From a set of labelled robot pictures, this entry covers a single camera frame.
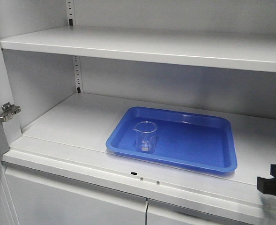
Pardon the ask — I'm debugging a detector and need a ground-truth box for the clear glass beaker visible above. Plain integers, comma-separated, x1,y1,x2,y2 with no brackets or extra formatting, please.
133,121,157,154

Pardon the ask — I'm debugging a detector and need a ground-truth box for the grey upper cabinet shelf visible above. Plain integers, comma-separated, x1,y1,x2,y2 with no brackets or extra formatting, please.
0,26,276,73

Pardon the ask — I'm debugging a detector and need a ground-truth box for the grey metal cabinet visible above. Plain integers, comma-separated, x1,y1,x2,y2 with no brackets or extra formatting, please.
0,0,276,225

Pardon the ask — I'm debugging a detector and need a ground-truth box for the blue plastic tray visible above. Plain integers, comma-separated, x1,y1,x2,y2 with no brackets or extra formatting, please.
106,107,237,173

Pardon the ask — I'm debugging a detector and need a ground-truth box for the steel door hinge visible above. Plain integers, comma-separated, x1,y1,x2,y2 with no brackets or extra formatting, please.
0,102,21,123

